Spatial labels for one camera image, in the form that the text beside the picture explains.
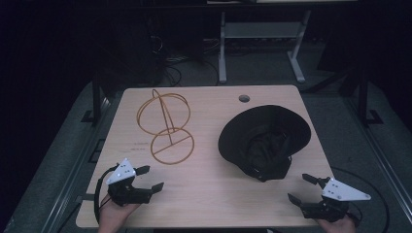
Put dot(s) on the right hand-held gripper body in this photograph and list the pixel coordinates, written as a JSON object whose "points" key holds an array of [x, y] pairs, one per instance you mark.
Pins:
{"points": [[324, 210]]}

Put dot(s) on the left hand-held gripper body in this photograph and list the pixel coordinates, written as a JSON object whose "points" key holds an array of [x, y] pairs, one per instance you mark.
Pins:
{"points": [[124, 194]]}

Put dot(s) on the person's right hand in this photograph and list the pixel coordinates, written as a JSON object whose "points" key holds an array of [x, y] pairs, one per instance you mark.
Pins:
{"points": [[338, 227]]}

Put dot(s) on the person's left hand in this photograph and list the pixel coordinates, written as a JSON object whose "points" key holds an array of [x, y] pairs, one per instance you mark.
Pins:
{"points": [[111, 215]]}

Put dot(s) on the black bucket hat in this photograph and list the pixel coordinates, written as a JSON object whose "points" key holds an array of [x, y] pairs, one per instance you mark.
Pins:
{"points": [[256, 142]]}

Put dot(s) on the black metal stand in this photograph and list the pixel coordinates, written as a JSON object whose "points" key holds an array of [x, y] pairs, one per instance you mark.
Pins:
{"points": [[96, 100], [363, 97]]}

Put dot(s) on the white metal table frame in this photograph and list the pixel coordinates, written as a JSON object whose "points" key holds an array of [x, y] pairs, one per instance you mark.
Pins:
{"points": [[222, 58]]}

